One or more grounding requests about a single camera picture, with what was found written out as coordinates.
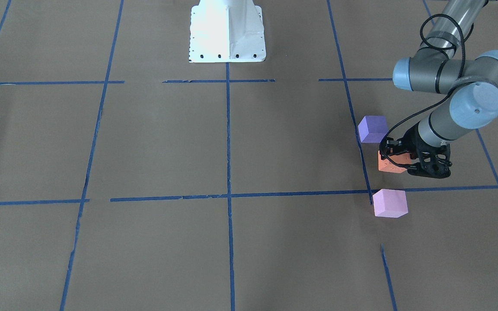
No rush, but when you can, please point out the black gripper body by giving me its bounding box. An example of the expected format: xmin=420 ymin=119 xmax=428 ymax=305
xmin=399 ymin=123 xmax=427 ymax=161

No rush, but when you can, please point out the orange foam cube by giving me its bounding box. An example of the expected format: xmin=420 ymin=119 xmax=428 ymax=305
xmin=377 ymin=151 xmax=412 ymax=173

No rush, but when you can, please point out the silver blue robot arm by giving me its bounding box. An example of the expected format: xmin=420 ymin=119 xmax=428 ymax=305
xmin=380 ymin=0 xmax=498 ymax=165

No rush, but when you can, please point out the dark purple foam cube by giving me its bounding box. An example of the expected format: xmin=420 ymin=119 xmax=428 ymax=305
xmin=358 ymin=115 xmax=389 ymax=143

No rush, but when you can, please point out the light pink foam cube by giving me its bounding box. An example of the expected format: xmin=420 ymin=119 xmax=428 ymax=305
xmin=372 ymin=189 xmax=409 ymax=218

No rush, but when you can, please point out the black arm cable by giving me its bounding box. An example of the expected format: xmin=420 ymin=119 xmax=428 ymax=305
xmin=386 ymin=14 xmax=466 ymax=143

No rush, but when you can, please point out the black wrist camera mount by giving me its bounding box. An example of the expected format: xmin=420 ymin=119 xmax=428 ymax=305
xmin=407 ymin=144 xmax=452 ymax=179

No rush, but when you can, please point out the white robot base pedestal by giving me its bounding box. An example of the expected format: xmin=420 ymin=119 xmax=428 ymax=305
xmin=188 ymin=0 xmax=267 ymax=63

